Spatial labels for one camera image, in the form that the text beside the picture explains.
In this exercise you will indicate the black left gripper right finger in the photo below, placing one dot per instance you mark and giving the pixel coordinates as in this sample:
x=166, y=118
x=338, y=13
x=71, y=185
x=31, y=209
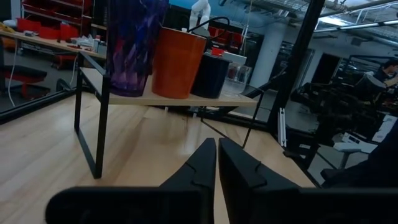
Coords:
x=242, y=186

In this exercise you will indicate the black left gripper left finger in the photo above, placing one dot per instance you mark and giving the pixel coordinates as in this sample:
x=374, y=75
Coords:
x=196, y=183

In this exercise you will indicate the clear plastic mug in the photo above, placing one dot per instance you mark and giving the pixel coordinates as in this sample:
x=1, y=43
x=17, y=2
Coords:
x=236, y=84

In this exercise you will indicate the dark blue speckled mug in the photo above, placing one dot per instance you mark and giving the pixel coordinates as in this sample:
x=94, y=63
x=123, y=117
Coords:
x=210, y=77

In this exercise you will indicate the orange mug white inside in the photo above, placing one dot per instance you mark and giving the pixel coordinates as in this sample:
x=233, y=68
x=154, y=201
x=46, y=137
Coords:
x=177, y=62

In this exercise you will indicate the translucent purple tumbler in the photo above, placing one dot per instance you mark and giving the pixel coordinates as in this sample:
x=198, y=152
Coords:
x=133, y=46

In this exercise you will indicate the silver aluminium bar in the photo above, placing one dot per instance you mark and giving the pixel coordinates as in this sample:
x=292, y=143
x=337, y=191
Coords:
x=282, y=127

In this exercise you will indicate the black office chair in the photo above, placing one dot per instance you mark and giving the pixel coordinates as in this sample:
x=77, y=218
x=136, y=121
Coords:
x=373, y=174

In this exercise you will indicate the wooden drying rack board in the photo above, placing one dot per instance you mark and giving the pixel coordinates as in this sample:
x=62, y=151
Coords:
x=93, y=77

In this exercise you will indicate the white box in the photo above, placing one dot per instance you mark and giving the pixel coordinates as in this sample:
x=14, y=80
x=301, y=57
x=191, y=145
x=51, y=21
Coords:
x=385, y=129

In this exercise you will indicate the white robot figure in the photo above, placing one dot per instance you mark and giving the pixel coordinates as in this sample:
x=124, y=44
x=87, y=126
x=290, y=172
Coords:
x=200, y=9

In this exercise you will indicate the person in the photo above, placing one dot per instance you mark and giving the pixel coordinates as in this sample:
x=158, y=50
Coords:
x=387, y=70

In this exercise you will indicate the wooden workbench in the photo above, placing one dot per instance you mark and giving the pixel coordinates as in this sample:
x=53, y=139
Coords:
x=46, y=43

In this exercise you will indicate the red storage bin rack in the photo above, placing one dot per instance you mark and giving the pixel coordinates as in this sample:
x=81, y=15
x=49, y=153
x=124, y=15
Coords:
x=46, y=31

